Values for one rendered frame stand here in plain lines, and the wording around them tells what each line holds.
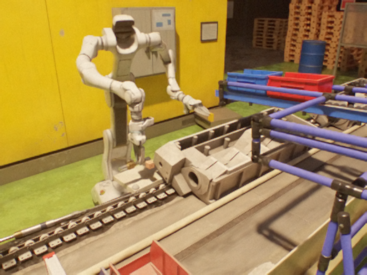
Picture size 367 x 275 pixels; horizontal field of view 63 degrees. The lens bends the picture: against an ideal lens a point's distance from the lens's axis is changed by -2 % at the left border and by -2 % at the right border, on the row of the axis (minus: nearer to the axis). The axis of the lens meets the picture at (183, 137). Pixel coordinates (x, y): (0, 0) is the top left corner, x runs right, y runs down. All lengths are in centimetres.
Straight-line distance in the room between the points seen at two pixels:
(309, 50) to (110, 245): 738
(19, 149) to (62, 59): 104
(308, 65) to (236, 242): 713
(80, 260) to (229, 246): 63
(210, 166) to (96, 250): 67
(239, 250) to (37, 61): 266
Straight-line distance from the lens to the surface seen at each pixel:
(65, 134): 361
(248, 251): 139
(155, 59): 368
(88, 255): 140
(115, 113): 238
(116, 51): 204
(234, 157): 168
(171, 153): 163
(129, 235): 145
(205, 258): 134
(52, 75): 341
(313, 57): 823
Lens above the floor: 171
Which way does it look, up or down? 24 degrees down
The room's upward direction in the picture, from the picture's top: straight up
